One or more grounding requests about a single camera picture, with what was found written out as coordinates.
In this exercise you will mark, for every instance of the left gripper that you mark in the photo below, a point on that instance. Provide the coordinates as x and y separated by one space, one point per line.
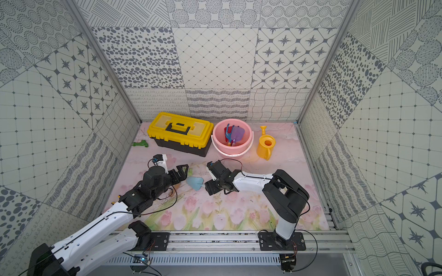
177 174

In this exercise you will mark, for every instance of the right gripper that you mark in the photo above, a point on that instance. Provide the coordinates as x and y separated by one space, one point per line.
210 187

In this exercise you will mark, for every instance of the light blue trowel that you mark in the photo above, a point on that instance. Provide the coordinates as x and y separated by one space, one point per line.
196 183

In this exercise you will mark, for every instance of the pink plastic bucket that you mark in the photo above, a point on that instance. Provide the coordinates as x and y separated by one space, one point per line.
221 142

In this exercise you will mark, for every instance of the purple shovel pink handle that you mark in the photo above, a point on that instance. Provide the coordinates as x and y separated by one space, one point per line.
237 134

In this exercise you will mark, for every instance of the yellow watering can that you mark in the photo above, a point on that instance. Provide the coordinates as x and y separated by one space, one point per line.
266 144

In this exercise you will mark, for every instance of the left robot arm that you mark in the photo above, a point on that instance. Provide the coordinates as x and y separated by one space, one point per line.
117 230

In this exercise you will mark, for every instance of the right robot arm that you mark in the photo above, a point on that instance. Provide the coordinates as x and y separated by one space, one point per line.
287 197

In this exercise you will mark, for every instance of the yellow and black toolbox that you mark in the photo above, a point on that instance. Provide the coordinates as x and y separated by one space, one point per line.
181 133

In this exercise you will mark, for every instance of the green toy tool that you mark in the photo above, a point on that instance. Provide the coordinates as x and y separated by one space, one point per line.
142 143

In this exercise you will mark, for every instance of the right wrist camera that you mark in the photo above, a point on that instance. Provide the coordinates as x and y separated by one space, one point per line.
211 172

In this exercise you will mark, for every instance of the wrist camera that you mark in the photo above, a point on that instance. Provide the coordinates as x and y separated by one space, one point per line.
160 160
211 172

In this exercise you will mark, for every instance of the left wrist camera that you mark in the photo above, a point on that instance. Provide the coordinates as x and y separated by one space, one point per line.
160 160

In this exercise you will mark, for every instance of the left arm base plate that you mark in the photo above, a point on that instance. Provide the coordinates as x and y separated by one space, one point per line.
155 241

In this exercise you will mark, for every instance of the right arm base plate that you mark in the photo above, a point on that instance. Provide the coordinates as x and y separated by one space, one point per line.
270 241

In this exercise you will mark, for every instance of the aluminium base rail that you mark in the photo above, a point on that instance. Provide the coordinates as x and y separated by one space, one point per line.
186 242

